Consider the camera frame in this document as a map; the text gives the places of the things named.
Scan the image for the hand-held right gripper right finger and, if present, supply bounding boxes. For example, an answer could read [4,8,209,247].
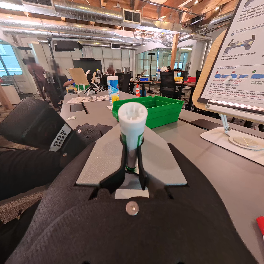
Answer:
[137,126,188,190]

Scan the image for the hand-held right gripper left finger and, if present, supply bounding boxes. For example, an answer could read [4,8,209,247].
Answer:
[75,123,127,193]

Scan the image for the green whiteboard marker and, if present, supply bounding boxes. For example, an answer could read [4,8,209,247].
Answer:
[118,102,148,172]

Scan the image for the person's left forearm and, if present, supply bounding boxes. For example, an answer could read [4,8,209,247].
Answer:
[0,148,62,201]

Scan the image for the red whiteboard marker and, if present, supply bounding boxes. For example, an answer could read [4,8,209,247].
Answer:
[256,216,264,242]

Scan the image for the printed paper sheet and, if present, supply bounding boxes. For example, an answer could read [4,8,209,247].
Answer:
[66,95,110,104]

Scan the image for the green plastic bin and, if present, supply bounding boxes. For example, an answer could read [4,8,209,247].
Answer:
[112,95,184,129]

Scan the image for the white wipes canister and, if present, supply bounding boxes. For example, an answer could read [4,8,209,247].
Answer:
[107,76,119,105]

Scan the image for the white tablet stand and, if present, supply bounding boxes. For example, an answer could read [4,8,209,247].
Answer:
[200,100,264,166]

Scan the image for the wooden backing board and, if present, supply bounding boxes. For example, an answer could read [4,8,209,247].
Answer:
[69,68,89,85]
[193,27,264,124]

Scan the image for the black mesh office chair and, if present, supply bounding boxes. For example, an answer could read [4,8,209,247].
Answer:
[0,97,60,149]

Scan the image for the black display screen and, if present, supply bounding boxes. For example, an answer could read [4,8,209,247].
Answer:
[73,60,103,77]

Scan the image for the black tripod stand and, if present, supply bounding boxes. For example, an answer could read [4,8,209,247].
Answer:
[47,31,62,112]

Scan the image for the black light panel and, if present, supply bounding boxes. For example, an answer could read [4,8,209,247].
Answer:
[54,40,84,52]

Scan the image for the white ceiling vent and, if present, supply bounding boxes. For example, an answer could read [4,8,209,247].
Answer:
[123,8,141,23]

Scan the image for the printed instruction sheet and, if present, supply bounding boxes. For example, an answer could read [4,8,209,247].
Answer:
[197,0,264,113]

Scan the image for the silver air duct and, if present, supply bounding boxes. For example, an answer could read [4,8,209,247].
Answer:
[0,14,145,45]
[54,0,192,34]

